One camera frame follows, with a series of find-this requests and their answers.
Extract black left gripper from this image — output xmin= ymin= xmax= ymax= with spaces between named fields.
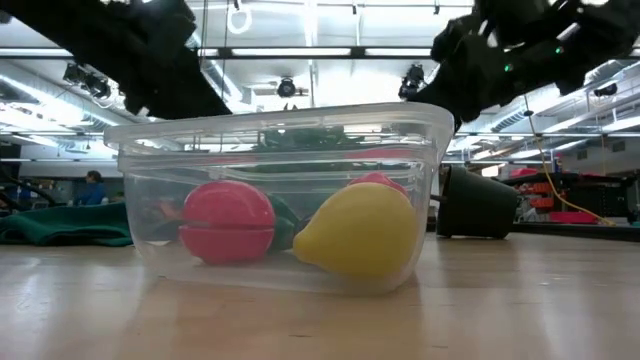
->
xmin=89 ymin=0 xmax=234 ymax=120

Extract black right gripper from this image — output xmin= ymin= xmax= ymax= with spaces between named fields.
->
xmin=407 ymin=14 xmax=566 ymax=132

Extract red whole toy tomato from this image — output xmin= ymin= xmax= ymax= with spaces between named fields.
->
xmin=348 ymin=171 xmax=409 ymax=197

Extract red sliced toy tomato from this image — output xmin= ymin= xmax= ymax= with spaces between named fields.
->
xmin=178 ymin=179 xmax=277 ymax=266

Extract dark green toy pepper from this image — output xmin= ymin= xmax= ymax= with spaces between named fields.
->
xmin=267 ymin=193 xmax=303 ymax=253

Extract clear plastic container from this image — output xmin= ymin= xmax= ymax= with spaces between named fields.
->
xmin=103 ymin=102 xmax=456 ymax=296

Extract yellow toy lemon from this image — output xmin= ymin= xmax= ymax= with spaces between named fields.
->
xmin=292 ymin=182 xmax=419 ymax=281

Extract black plant pot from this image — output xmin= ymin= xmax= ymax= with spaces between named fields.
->
xmin=435 ymin=164 xmax=520 ymax=240

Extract green artificial plant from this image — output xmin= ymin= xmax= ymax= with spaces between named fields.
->
xmin=252 ymin=126 xmax=369 ymax=175

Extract orange storage bins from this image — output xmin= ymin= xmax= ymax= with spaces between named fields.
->
xmin=528 ymin=182 xmax=557 ymax=209

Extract person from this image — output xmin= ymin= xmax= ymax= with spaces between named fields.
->
xmin=74 ymin=169 xmax=108 ymax=207

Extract red storage bin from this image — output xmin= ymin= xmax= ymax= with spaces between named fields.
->
xmin=548 ymin=211 xmax=600 ymax=225

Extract dark teal green cloth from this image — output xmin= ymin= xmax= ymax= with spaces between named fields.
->
xmin=0 ymin=201 xmax=135 ymax=248

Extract black background shelf table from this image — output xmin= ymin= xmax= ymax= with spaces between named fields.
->
xmin=499 ymin=172 xmax=640 ymax=243

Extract black ceiling camera with cable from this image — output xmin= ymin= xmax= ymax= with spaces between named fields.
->
xmin=398 ymin=63 xmax=427 ymax=101

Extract white hanging ring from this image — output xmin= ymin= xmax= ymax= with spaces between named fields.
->
xmin=226 ymin=3 xmax=254 ymax=36

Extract black round ceiling camera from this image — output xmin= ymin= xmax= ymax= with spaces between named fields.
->
xmin=276 ymin=76 xmax=298 ymax=99

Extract yellow cable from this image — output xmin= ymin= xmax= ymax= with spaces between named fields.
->
xmin=523 ymin=99 xmax=617 ymax=227

